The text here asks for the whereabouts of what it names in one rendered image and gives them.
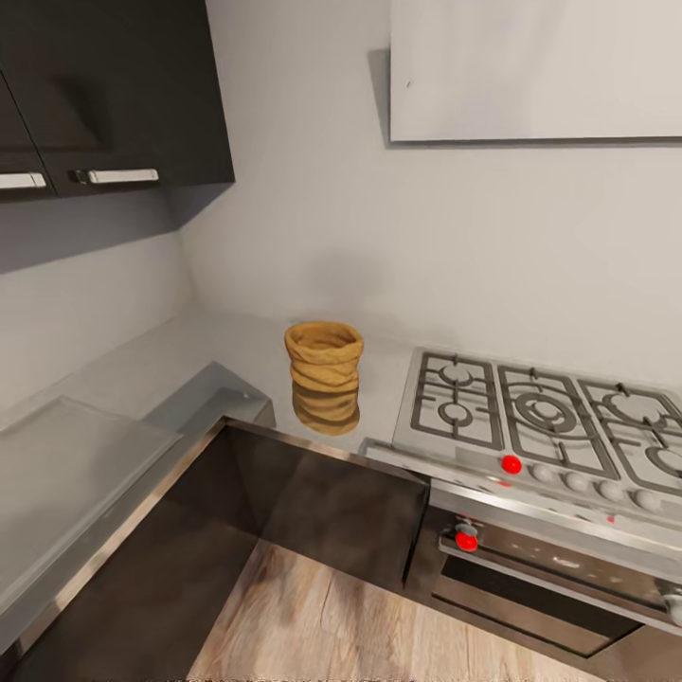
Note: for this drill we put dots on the popcorn bag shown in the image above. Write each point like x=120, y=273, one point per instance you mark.
x=324, y=356

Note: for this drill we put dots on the range hood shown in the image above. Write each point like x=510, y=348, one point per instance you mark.
x=527, y=69

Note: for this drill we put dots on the cabinet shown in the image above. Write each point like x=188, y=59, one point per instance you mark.
x=108, y=96

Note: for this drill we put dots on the drop in sink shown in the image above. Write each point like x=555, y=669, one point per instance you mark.
x=62, y=467

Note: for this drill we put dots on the burner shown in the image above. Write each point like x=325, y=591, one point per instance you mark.
x=606, y=443

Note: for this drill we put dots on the oven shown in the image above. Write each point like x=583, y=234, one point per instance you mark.
x=596, y=605

